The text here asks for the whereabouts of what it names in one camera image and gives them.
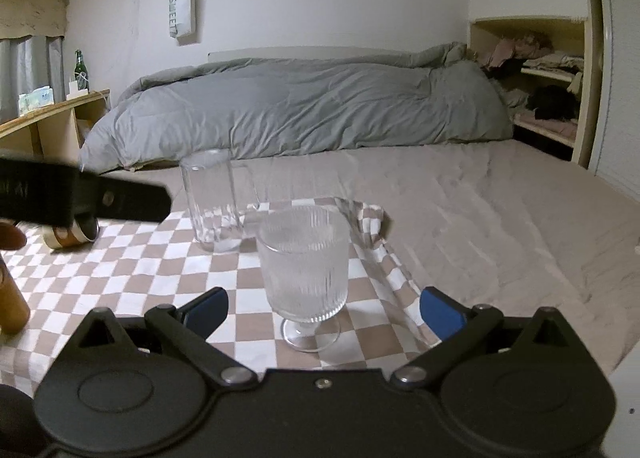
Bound ribbed clear stemmed glass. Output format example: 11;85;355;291
256;205;350;353

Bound cream and rust travel cup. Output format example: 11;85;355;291
41;217;99;250

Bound orange tumbler cup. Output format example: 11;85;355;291
0;259;30;335

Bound wooden bedside shelf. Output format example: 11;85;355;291
0;89;110;165

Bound checkered brown white cloth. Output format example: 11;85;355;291
1;198;437;393

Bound tissue pack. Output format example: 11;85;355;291
18;86;54;115

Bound white box under bottle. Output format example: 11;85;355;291
66;80;89;100

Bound tall clear glass mug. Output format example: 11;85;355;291
180;149;260;254

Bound green glass bottle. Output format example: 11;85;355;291
74;49;89;89

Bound grey curtain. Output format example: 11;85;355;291
0;36;65;122

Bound beige curtain valance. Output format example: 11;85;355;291
0;0;68;40

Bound white hanging sweet bag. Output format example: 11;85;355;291
168;0;196;40

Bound grey duvet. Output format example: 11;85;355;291
79;43;512;173

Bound white louvred door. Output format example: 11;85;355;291
589;0;639;200

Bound right clothes shelf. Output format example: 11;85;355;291
469;16;602;167

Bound white charger cable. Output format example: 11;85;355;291
81;0;147;99

